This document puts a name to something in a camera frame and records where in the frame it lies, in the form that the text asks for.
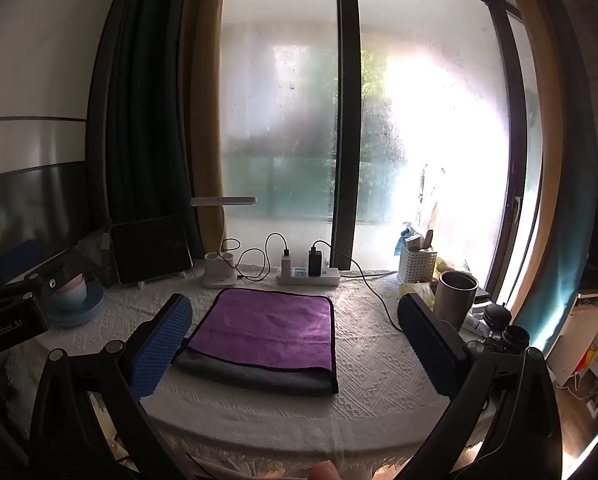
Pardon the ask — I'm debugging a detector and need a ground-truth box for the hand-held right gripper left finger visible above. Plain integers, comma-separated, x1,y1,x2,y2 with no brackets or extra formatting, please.
26,292,195,480

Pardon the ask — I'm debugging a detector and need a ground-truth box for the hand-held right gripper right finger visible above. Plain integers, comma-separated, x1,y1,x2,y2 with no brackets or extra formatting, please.
379,292,562,480

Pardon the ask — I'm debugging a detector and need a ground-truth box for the grey towel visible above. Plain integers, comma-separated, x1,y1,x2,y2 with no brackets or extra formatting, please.
171,347,341,397

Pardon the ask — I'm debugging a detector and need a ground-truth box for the purple towel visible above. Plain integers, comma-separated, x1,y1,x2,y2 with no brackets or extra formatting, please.
186,287,337,372

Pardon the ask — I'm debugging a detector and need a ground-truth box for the steel tumbler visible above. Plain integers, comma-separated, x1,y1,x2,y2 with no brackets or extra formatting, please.
436,270,480,332

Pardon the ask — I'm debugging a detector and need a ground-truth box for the white textured tablecloth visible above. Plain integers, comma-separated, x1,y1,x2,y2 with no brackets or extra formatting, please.
4,259,504,467

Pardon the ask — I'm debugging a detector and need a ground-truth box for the yellow plastic bag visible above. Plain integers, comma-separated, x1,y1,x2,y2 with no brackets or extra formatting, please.
398,257,460,312

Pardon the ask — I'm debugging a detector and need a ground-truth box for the light blue bowl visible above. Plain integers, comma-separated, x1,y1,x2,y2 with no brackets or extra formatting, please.
49,282,88,314

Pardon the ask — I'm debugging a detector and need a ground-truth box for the pink bowl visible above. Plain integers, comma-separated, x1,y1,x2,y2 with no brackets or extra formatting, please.
54,272,85,293

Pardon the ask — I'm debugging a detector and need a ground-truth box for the light blue plate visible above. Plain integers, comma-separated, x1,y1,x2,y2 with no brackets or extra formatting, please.
46,281,105,329

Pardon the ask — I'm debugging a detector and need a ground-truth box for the white perforated holder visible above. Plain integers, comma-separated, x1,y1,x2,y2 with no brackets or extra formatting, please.
397,244,438,284

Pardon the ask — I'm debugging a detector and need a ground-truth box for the white desk lamp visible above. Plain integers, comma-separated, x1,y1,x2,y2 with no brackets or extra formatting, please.
190,196,258,289

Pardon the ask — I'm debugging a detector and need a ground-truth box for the dark computer monitor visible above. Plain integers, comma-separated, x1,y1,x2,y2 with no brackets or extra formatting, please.
0,162,93,283

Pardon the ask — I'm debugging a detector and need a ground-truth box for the white power strip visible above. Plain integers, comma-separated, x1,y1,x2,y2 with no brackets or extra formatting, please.
276,266,341,286

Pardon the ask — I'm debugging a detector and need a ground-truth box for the white shelf unit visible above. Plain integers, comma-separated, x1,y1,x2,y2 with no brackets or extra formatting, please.
548,287,598,403

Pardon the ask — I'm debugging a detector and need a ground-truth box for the teal curtain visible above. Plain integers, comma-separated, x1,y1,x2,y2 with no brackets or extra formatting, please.
516,0,598,357

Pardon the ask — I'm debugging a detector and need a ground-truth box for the dark green curtain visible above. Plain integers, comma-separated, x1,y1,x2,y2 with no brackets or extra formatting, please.
103,0,201,257

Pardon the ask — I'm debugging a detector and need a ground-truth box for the yellow curtain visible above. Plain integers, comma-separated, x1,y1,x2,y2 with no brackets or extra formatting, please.
178,0,228,257

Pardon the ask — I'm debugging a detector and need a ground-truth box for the black charging cable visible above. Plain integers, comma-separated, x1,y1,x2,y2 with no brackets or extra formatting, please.
311,240,406,332
221,232,290,282

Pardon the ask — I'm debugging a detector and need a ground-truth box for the tablet with white frame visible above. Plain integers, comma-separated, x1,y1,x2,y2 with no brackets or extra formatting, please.
109,215,194,286

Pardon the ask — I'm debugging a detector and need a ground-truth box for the dark window frame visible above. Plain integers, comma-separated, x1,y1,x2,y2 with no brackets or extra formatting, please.
330,0,363,269

